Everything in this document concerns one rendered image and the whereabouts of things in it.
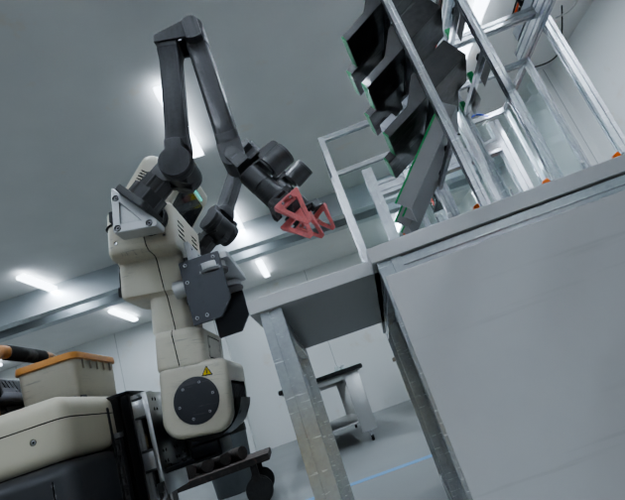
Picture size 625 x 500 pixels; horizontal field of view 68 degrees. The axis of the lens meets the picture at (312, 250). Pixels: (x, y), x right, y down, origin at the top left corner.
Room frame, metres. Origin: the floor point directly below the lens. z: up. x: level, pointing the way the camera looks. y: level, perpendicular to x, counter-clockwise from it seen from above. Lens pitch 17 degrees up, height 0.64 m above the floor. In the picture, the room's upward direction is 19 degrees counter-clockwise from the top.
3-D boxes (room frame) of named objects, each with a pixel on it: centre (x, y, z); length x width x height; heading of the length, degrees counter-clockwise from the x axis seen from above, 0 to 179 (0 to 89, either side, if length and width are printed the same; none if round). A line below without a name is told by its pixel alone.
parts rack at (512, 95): (1.19, -0.50, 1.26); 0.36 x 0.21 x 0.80; 176
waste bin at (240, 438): (5.62, 1.68, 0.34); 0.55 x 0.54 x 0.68; 93
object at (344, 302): (1.37, -0.17, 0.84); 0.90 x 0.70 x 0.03; 3
